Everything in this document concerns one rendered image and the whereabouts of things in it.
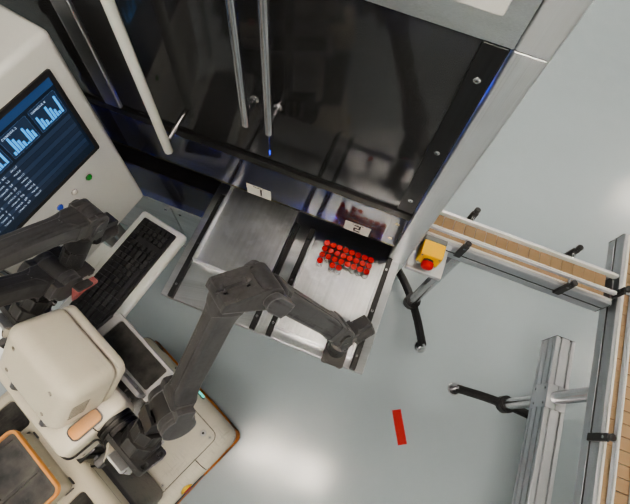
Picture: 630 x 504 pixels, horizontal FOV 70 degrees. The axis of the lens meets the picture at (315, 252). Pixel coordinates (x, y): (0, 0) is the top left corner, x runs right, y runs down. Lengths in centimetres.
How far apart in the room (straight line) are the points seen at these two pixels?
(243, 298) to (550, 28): 64
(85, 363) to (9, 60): 66
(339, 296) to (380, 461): 108
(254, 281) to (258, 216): 78
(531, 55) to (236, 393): 194
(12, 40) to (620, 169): 320
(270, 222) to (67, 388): 86
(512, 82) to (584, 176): 246
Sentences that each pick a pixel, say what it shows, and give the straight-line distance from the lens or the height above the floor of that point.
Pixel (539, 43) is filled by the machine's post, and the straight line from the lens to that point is 82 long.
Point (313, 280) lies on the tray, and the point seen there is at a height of 88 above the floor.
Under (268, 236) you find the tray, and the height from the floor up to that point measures 88.
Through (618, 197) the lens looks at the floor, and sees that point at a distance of 335.
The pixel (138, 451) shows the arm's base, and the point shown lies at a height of 123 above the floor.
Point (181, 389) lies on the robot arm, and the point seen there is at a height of 134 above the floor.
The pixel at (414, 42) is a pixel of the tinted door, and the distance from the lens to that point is 87.
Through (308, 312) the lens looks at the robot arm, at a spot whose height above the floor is 135.
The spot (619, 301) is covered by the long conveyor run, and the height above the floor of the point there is 93.
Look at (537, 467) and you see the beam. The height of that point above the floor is 55.
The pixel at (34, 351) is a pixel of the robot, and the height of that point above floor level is 139.
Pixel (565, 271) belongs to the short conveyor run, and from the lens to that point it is 175.
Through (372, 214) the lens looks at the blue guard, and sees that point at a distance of 134.
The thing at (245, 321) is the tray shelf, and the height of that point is 88.
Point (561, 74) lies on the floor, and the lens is 376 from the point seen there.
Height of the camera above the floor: 232
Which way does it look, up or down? 68 degrees down
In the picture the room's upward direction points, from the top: 10 degrees clockwise
